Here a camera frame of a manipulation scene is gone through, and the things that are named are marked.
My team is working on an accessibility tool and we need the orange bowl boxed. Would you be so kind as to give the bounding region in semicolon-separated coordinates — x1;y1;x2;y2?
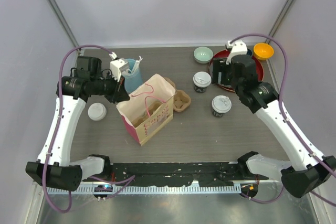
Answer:
253;43;274;61

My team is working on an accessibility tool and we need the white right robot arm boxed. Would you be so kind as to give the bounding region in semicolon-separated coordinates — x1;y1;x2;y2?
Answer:
212;55;335;198

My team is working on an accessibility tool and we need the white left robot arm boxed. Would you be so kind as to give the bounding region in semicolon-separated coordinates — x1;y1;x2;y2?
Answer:
25;56;130;191

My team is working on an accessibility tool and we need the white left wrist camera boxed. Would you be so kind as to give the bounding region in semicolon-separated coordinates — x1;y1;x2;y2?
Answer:
109;52;129;82

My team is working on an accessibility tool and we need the light blue straw cup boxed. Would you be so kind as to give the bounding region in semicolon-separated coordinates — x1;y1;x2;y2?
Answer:
122;63;143;93

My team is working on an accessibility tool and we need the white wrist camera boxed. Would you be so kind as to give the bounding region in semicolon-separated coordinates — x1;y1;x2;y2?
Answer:
109;52;129;82
225;39;247;65

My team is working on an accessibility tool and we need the single white cup lid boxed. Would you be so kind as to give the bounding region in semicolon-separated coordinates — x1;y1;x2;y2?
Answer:
193;71;212;88

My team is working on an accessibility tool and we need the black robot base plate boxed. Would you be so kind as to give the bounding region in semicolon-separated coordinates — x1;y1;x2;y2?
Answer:
80;162;270;187

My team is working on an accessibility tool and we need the brown cardboard cup carrier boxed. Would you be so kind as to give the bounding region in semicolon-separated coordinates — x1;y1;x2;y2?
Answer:
132;89;191;127

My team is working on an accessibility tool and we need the pink kraft paper bag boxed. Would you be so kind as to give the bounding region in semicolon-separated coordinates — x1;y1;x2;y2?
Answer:
116;74;175;146

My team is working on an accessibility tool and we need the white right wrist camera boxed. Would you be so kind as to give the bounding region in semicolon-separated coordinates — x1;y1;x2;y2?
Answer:
225;39;247;65

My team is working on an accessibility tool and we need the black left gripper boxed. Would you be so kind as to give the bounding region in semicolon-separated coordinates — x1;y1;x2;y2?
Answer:
91;71;130;104

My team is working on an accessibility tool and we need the mint green ceramic bowl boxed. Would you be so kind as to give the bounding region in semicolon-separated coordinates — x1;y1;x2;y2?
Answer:
193;47;214;64

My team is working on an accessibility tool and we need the black paper coffee cup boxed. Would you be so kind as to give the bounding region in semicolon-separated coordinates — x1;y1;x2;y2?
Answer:
212;108;230;118

